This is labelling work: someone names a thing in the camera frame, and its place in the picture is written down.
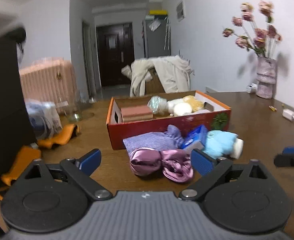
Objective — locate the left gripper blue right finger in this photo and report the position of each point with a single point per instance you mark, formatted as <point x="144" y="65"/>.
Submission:
<point x="213" y="173"/>

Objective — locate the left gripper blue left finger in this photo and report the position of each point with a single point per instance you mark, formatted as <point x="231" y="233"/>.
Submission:
<point x="78" y="172"/>

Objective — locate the light blue plush toy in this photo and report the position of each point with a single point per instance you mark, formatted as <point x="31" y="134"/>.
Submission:
<point x="220" y="143"/>

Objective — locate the pink satin scrunchie cloth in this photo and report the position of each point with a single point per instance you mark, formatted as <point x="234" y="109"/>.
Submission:
<point x="174" y="164"/>

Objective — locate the blue tissue packet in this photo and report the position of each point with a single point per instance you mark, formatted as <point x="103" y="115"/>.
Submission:
<point x="196" y="139"/>

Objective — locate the lilac knitted cloth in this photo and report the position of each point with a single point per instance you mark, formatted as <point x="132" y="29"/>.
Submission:
<point x="160" y="141"/>

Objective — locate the white and yellow plush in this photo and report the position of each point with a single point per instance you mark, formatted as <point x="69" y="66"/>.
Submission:
<point x="195" y="104"/>

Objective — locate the pink layered sponge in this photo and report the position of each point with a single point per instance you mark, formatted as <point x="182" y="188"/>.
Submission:
<point x="136" y="113"/>

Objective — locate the white phone charger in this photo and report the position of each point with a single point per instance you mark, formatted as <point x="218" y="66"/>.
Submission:
<point x="288" y="114"/>

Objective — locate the small yellow candy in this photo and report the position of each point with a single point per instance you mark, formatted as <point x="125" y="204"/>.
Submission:
<point x="272" y="108"/>

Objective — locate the orange resistance band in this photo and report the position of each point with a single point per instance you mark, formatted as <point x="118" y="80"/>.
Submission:
<point x="27" y="154"/>

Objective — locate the white plastic bag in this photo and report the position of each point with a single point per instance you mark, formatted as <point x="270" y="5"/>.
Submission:
<point x="44" y="118"/>

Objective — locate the clear glass cup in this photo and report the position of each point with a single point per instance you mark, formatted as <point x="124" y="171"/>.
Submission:
<point x="71" y="107"/>

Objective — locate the red cardboard box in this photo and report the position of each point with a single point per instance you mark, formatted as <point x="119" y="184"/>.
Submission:
<point x="119" y="130"/>

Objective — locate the small white device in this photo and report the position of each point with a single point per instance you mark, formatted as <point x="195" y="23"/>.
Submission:
<point x="252" y="88"/>

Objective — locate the pink textured vase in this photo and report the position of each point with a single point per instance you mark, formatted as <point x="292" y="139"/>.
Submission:
<point x="266" y="77"/>

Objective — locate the black paper shopping bag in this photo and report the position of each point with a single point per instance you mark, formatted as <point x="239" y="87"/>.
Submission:
<point x="15" y="128"/>

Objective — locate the pink ribbed suitcase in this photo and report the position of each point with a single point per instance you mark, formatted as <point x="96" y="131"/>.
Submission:
<point x="48" y="80"/>

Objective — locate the brown chair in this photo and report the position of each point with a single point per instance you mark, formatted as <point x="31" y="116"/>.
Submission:
<point x="153" y="86"/>

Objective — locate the cream jacket on chair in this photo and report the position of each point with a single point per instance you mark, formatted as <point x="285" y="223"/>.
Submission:
<point x="173" y="73"/>

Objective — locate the dried pink roses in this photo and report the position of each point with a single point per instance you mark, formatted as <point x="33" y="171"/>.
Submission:
<point x="262" y="41"/>

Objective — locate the dark entrance door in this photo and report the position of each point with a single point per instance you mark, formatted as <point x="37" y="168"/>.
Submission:
<point x="115" y="51"/>

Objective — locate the grey refrigerator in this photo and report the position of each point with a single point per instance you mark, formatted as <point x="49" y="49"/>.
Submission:
<point x="156" y="34"/>

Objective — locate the yellow box on fridge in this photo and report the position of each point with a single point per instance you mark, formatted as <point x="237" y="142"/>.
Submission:
<point x="158" y="12"/>

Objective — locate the wall electrical panel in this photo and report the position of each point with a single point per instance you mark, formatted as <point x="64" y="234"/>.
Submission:
<point x="180" y="11"/>

